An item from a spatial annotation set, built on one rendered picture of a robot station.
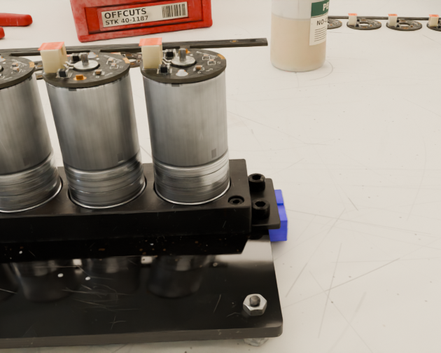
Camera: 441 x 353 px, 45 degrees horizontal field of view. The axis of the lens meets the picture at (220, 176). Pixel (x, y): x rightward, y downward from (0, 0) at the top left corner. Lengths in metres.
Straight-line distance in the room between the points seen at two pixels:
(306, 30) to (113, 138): 0.18
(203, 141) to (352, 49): 0.22
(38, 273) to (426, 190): 0.14
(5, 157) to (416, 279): 0.13
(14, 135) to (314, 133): 0.14
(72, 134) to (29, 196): 0.03
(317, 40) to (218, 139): 0.17
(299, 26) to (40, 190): 0.19
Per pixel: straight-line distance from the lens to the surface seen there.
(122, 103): 0.16
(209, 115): 0.15
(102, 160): 0.16
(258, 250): 0.16
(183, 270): 0.16
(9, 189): 0.17
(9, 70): 0.17
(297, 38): 0.31
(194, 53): 0.16
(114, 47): 0.17
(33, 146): 0.17
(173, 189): 0.16
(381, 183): 0.22
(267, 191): 0.18
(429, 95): 0.30
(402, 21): 0.42
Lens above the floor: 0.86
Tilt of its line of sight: 32 degrees down
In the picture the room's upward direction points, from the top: 2 degrees counter-clockwise
